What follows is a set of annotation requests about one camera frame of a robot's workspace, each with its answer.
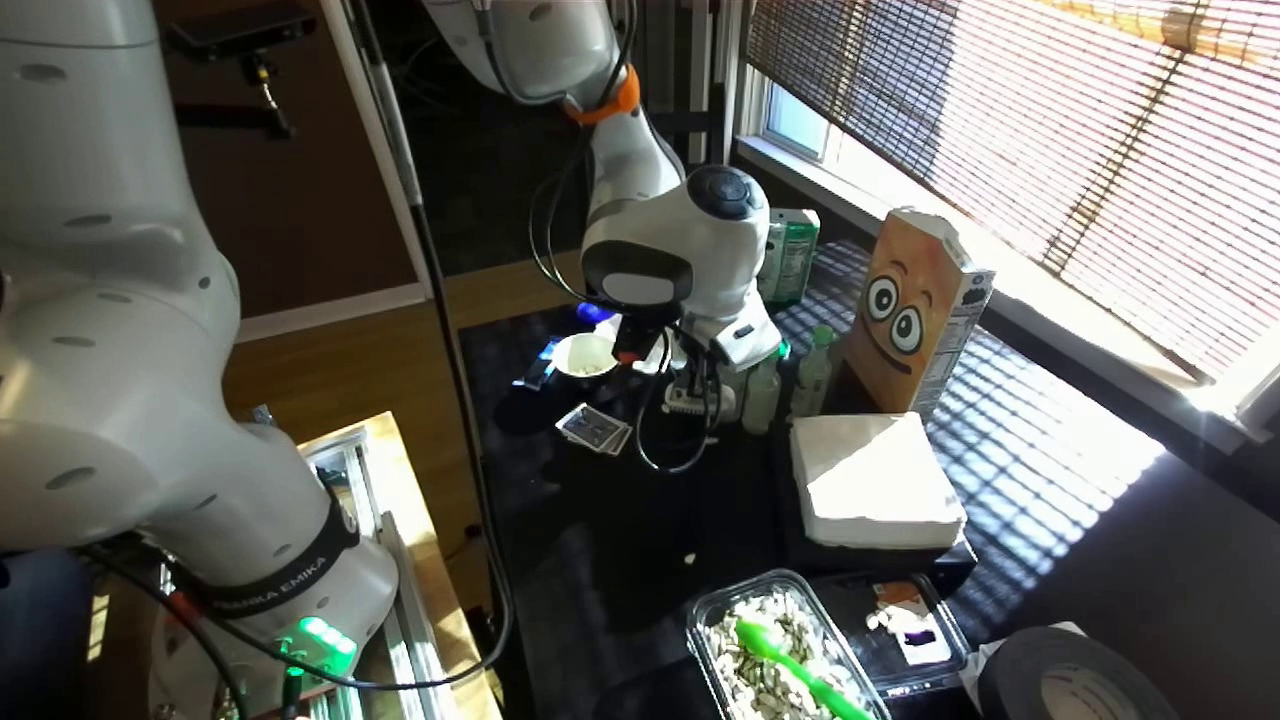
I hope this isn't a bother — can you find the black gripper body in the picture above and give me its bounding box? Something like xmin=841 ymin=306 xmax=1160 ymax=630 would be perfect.
xmin=637 ymin=325 xmax=741 ymax=423

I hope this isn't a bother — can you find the clear plastic food container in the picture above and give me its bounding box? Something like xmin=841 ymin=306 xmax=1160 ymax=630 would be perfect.
xmin=685 ymin=566 xmax=891 ymax=720

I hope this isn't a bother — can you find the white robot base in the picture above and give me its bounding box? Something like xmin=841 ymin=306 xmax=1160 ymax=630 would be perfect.
xmin=143 ymin=507 xmax=454 ymax=720

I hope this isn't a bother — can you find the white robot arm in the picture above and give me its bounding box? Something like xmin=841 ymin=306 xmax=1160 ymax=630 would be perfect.
xmin=0 ymin=0 xmax=780 ymax=640

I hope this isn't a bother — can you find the green black bottle carton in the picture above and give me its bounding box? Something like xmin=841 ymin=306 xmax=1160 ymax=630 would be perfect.
xmin=741 ymin=327 xmax=831 ymax=434

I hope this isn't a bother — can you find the white bowl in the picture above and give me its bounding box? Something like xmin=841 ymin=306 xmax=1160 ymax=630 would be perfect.
xmin=551 ymin=332 xmax=618 ymax=379

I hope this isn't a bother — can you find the blue round lid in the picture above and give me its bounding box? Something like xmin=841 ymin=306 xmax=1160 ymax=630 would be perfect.
xmin=577 ymin=300 xmax=618 ymax=327

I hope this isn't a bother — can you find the white green carton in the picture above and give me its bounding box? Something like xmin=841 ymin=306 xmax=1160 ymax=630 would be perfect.
xmin=760 ymin=209 xmax=819 ymax=306

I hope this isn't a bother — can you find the white foam block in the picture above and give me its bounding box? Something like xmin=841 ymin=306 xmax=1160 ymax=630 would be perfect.
xmin=787 ymin=410 xmax=970 ymax=553

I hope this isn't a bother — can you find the brown paper bag with face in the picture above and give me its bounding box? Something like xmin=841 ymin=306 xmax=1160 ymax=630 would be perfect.
xmin=846 ymin=209 xmax=995 ymax=416

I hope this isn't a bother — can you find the green plastic spoon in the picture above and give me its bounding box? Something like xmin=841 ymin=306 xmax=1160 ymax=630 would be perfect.
xmin=735 ymin=618 xmax=872 ymax=720

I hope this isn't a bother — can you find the black plastic tray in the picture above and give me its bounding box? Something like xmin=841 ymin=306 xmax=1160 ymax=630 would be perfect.
xmin=816 ymin=576 xmax=972 ymax=705

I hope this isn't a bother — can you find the grey duct tape roll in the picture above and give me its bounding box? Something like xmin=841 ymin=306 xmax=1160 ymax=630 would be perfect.
xmin=976 ymin=627 xmax=1179 ymax=720

